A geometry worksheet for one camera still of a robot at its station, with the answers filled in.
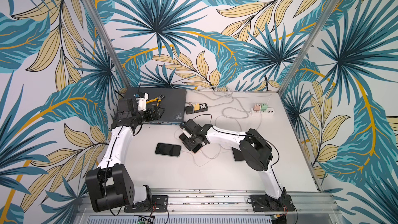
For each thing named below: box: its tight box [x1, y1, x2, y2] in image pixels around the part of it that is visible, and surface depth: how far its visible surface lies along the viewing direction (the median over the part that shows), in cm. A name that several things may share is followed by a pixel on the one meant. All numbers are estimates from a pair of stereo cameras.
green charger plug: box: [260, 103, 268, 111], surface depth 106 cm
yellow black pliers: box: [146, 93, 166, 107], surface depth 109 cm
